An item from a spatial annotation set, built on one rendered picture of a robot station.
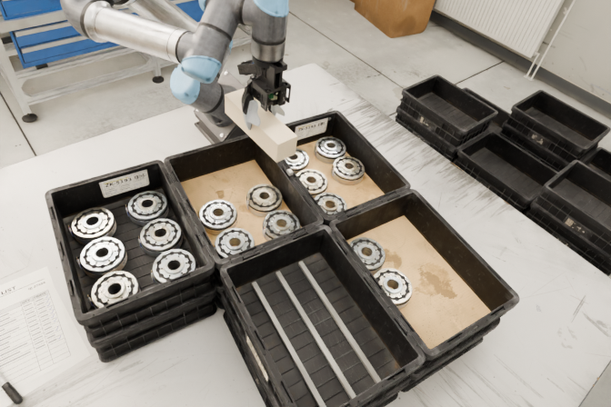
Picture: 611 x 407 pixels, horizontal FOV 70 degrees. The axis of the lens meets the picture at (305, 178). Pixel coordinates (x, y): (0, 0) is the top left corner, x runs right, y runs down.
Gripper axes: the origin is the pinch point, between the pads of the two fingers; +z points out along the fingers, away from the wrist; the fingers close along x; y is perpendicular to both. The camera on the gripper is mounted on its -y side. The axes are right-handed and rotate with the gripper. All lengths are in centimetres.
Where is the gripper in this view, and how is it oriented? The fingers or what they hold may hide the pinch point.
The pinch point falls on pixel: (259, 119)
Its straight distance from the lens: 116.5
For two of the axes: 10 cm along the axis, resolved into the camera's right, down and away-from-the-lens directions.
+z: -1.1, 7.0, 7.1
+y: 6.3, 6.0, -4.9
